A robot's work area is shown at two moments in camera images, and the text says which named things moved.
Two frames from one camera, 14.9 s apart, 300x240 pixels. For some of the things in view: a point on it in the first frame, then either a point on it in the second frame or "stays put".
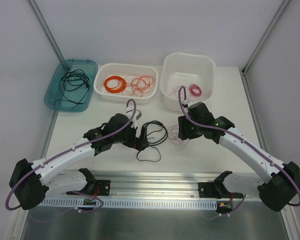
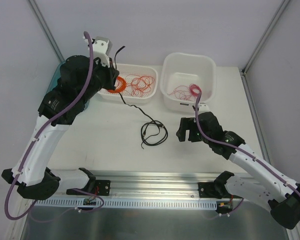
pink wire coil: x=194 y=86 stays put
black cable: x=155 y=144 -> x=153 y=133
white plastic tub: x=196 y=72 stays put
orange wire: x=137 y=85 stays put
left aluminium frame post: x=47 y=30 stays put
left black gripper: x=136 y=140 -> x=110 y=75
